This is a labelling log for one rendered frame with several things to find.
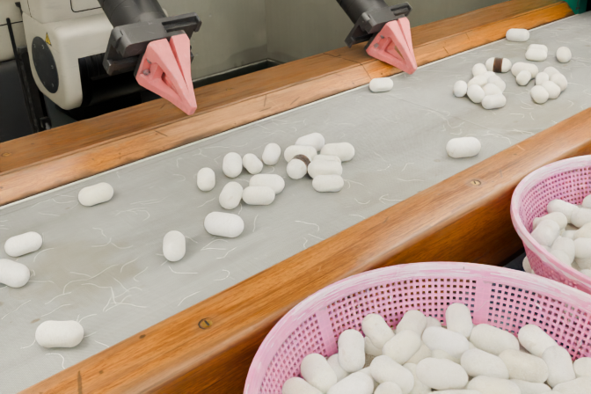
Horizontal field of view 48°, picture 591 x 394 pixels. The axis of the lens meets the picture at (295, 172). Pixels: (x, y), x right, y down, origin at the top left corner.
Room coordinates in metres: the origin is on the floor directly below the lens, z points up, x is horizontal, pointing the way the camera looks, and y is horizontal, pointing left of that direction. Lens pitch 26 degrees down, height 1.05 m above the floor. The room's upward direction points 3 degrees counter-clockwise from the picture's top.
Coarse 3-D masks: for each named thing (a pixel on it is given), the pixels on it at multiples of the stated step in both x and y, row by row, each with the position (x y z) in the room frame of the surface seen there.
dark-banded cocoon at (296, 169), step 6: (306, 156) 0.64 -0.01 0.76; (294, 162) 0.63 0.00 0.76; (300, 162) 0.63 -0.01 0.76; (288, 168) 0.62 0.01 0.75; (294, 168) 0.62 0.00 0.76; (300, 168) 0.62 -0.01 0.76; (306, 168) 0.63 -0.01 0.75; (288, 174) 0.62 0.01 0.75; (294, 174) 0.62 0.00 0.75; (300, 174) 0.62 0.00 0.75
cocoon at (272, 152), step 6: (270, 144) 0.68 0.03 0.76; (276, 144) 0.68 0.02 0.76; (264, 150) 0.67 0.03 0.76; (270, 150) 0.66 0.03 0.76; (276, 150) 0.67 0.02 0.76; (264, 156) 0.66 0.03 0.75; (270, 156) 0.66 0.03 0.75; (276, 156) 0.66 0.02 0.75; (264, 162) 0.66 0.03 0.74; (270, 162) 0.66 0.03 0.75; (276, 162) 0.66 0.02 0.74
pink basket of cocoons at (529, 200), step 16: (560, 160) 0.58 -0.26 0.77; (576, 160) 0.58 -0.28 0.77; (528, 176) 0.55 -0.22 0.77; (544, 176) 0.56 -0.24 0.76; (560, 176) 0.57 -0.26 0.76; (528, 192) 0.54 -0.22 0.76; (544, 192) 0.56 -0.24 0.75; (560, 192) 0.57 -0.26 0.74; (576, 192) 0.57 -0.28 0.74; (512, 208) 0.49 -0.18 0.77; (528, 208) 0.53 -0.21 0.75; (544, 208) 0.55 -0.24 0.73; (528, 224) 0.52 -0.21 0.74; (528, 240) 0.44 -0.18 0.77; (528, 256) 0.47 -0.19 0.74; (544, 256) 0.42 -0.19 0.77; (544, 272) 0.43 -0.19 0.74; (560, 272) 0.40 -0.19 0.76; (576, 272) 0.40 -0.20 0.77; (544, 304) 0.45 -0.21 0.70
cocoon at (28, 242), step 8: (32, 232) 0.51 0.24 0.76; (8, 240) 0.50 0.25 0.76; (16, 240) 0.50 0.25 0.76; (24, 240) 0.50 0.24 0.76; (32, 240) 0.50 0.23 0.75; (40, 240) 0.51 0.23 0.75; (8, 248) 0.49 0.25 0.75; (16, 248) 0.49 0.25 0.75; (24, 248) 0.50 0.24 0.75; (32, 248) 0.50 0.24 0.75; (16, 256) 0.50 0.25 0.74
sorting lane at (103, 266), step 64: (448, 64) 1.01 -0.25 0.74; (512, 64) 1.00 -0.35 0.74; (576, 64) 0.98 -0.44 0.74; (256, 128) 0.78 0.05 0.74; (320, 128) 0.77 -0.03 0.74; (384, 128) 0.76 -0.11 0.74; (448, 128) 0.75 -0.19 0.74; (512, 128) 0.74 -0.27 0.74; (64, 192) 0.62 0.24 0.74; (128, 192) 0.62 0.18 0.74; (192, 192) 0.61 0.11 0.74; (320, 192) 0.60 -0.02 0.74; (384, 192) 0.59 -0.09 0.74; (0, 256) 0.50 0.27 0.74; (64, 256) 0.50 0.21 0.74; (128, 256) 0.49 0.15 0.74; (192, 256) 0.49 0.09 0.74; (256, 256) 0.48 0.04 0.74; (0, 320) 0.41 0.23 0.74; (64, 320) 0.40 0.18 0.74; (128, 320) 0.40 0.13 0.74; (0, 384) 0.34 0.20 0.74
